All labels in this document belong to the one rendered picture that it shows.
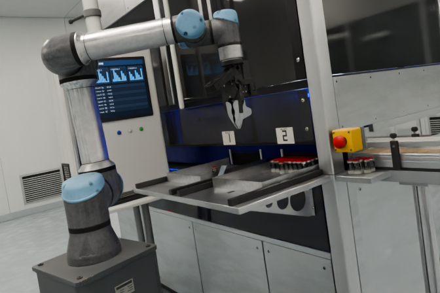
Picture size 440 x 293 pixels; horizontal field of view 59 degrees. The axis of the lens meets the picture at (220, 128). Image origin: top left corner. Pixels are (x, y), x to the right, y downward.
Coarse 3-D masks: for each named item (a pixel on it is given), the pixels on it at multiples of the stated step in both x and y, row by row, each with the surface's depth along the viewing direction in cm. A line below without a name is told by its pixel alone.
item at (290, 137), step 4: (276, 128) 146; (280, 128) 144; (284, 128) 142; (288, 128) 141; (292, 128) 139; (276, 132) 146; (280, 132) 144; (284, 132) 143; (288, 132) 141; (292, 132) 140; (280, 136) 145; (288, 136) 141; (292, 136) 140; (280, 140) 145; (288, 140) 142; (292, 140) 140
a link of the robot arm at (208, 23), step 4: (208, 20) 118; (208, 24) 117; (208, 28) 117; (208, 32) 117; (212, 32) 117; (208, 36) 117; (212, 36) 117; (204, 40) 117; (208, 40) 118; (212, 40) 118; (180, 44) 118; (184, 44) 118; (188, 44) 118; (192, 44) 117; (196, 44) 117; (200, 44) 119; (204, 44) 120; (208, 44) 120; (184, 48) 121
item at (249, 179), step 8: (248, 168) 148; (256, 168) 151; (264, 168) 153; (304, 168) 129; (312, 168) 132; (224, 176) 141; (232, 176) 143; (240, 176) 146; (248, 176) 148; (256, 176) 146; (264, 176) 144; (272, 176) 141; (280, 176) 122; (288, 176) 125; (296, 176) 127; (216, 184) 137; (224, 184) 133; (232, 184) 129; (240, 184) 126; (248, 184) 123; (256, 184) 120; (264, 184) 118
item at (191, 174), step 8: (224, 160) 184; (264, 160) 164; (192, 168) 173; (200, 168) 176; (208, 168) 178; (232, 168) 154; (240, 168) 157; (168, 176) 165; (176, 176) 159; (184, 176) 154; (192, 176) 149; (200, 176) 145; (208, 176) 147
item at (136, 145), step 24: (48, 72) 182; (96, 72) 185; (120, 72) 192; (144, 72) 200; (96, 96) 184; (120, 96) 192; (144, 96) 199; (120, 120) 191; (144, 120) 199; (72, 144) 177; (120, 144) 191; (144, 144) 198; (72, 168) 177; (120, 168) 190; (144, 168) 198; (168, 168) 207
